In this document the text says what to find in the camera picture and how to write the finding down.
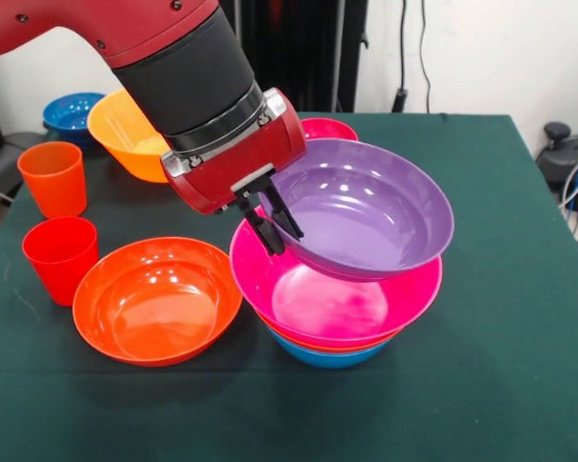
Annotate red cup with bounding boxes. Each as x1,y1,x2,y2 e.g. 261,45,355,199
21,216,100,308

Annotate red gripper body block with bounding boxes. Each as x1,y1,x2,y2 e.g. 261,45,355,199
166,110,309,217

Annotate small dark blue bowl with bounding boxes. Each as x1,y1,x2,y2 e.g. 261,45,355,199
42,91,107,145

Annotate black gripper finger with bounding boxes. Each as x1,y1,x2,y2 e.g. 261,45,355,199
234,193,287,258
261,180,304,241

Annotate tangled floor cables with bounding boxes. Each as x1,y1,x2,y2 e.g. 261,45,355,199
558,146,578,232

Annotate black wall cable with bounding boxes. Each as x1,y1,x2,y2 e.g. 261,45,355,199
417,0,433,115
393,0,409,115

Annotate purple bowl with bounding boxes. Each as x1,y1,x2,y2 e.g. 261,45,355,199
258,138,456,283

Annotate orange cup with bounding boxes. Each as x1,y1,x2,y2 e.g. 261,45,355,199
16,141,89,219

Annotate dark green table cloth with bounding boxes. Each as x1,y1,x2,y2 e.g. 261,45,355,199
0,111,578,462

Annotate orange-red shallow bowl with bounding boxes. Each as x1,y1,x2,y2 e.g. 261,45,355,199
256,310,399,353
71,236,244,368

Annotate large pink bowl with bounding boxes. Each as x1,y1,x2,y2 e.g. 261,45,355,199
228,205,444,341

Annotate light blue bowl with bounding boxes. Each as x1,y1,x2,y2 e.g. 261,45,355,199
269,329,391,371

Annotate small crimson bowl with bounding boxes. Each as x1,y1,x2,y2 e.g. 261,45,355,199
299,117,359,143

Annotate large orange bowl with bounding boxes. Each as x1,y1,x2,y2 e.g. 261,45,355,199
86,89,173,185

